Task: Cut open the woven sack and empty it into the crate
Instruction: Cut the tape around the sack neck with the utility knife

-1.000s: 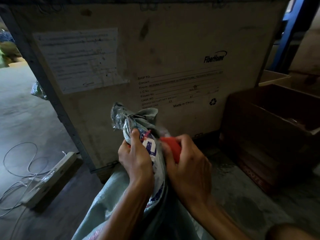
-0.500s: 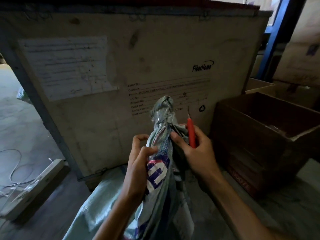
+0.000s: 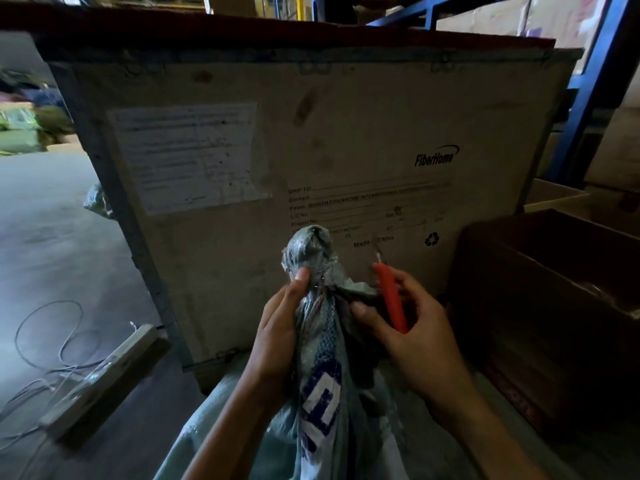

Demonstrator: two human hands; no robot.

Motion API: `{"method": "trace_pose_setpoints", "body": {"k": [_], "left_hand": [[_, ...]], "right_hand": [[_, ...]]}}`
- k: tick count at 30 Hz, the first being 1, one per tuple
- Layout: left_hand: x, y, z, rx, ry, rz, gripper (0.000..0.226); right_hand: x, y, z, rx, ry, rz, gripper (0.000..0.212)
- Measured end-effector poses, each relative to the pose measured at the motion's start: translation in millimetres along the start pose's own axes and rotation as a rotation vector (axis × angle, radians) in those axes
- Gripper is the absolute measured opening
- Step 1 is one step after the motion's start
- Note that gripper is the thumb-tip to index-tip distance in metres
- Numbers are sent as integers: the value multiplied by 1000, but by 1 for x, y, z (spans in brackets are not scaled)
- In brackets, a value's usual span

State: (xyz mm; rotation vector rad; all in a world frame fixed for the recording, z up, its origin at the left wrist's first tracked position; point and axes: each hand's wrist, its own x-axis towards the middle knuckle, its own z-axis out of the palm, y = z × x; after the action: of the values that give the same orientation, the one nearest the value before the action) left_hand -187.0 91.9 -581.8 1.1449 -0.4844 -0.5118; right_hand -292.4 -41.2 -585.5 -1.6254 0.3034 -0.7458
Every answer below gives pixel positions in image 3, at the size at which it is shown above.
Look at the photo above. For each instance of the person's left hand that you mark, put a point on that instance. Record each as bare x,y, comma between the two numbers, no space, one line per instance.
275,339

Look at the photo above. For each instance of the person's right hand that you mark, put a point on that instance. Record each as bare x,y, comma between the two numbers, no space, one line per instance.
425,344

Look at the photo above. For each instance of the person's left thumb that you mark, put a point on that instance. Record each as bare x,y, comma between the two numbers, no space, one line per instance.
300,294

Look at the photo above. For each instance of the person's right thumb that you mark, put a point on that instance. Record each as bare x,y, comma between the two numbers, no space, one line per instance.
372,322

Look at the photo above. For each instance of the grey woven sack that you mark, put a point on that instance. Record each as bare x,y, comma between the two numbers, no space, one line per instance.
330,374

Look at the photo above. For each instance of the person's right forearm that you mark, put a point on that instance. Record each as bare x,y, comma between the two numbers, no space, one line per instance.
480,434

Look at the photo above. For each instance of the person's left forearm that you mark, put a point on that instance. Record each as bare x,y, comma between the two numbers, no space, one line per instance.
235,429

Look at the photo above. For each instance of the large wooden crate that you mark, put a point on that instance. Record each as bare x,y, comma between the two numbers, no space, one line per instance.
310,159

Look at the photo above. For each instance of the brown cardboard box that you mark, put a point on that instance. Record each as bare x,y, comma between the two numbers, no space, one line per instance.
550,314

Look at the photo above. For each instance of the white paper label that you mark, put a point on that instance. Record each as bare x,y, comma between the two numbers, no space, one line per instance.
185,157

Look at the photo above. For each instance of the white light fixture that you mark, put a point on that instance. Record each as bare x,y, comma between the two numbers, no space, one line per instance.
100,382

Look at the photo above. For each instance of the open beige cardboard box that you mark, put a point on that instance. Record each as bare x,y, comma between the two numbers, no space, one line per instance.
555,194

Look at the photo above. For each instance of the crumpled plastic bag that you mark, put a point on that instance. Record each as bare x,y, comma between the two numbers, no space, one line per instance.
98,200

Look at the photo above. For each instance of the blue metal rack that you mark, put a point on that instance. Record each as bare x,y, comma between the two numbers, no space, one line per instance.
575,79

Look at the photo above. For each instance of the pile of sacks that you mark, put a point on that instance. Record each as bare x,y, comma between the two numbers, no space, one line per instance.
32,112

